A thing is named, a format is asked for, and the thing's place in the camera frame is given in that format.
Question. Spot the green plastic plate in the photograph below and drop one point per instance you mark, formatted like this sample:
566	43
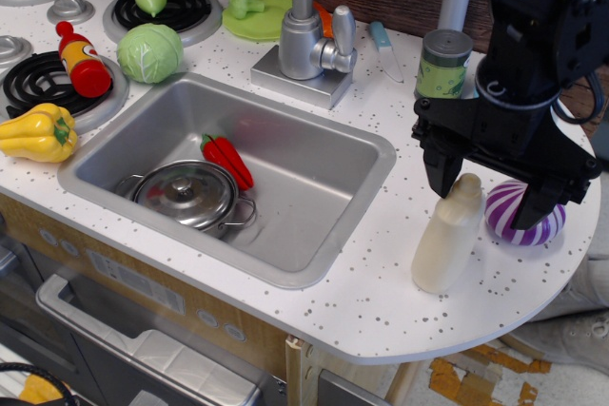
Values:
265	26

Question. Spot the cream detergent bottle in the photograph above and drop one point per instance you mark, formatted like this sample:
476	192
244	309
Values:
449	237

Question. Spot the silver stove knob middle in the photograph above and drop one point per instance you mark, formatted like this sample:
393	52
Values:
73	11

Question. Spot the silver stove knob left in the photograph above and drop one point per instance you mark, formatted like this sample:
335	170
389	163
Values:
13	50

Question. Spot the green labelled toy can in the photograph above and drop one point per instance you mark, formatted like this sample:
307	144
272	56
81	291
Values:
443	64

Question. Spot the silver stove knob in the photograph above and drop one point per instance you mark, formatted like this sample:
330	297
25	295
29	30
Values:
13	50
73	11

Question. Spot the orange toy carrot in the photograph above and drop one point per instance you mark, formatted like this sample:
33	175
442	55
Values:
326	19

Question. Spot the front left stove burner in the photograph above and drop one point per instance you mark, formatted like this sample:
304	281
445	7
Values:
42	78

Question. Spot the grey metal pole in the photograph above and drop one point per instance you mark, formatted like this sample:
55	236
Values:
453	14

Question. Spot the back right stove burner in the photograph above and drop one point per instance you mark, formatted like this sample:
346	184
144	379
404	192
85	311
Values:
193	20

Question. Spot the steel pot with lid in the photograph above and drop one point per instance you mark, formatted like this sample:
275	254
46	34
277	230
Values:
198	194

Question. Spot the yellow toy bell pepper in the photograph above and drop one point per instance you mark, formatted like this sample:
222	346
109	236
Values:
44	134

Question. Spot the green toy broccoli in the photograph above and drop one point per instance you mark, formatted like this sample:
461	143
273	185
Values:
239	9

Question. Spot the silver oven door handle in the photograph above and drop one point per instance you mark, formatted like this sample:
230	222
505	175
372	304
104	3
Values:
132	361

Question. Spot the red toy ketchup bottle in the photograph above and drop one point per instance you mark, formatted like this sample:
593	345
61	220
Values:
86	70

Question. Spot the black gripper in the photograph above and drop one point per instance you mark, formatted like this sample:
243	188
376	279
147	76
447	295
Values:
514	134

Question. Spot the purple striped toy onion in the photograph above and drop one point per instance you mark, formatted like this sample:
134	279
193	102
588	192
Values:
502	203

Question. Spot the red toy chili pepper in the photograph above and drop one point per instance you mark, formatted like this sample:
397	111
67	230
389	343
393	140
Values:
220	151

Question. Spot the silver toy faucet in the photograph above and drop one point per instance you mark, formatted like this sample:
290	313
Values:
305	64

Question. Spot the grey sink basin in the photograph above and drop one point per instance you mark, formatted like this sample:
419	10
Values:
313	178

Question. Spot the green toy cabbage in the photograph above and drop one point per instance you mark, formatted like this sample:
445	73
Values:
150	53

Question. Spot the blue handled toy knife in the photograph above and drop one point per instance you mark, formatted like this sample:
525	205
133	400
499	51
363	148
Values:
385	51

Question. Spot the yellow object bottom left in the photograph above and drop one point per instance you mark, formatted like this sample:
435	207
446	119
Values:
38	390

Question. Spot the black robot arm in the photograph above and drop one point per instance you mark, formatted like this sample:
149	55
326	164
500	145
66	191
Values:
537	49

